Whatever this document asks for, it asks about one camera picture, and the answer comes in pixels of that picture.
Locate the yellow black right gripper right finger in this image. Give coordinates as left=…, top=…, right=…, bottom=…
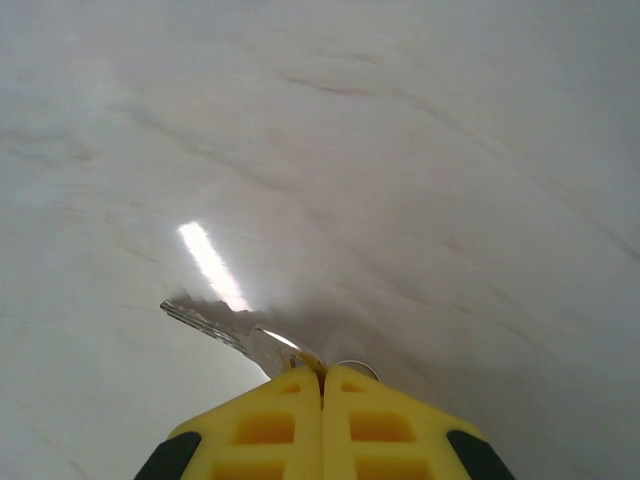
left=322, top=364, right=516, bottom=480

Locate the small silver split ring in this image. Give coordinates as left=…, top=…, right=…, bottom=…
left=331, top=359, right=382, bottom=383

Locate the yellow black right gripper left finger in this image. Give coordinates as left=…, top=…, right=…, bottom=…
left=132, top=364, right=324, bottom=480

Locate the small silver key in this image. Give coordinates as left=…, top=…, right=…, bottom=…
left=159, top=297, right=327, bottom=380

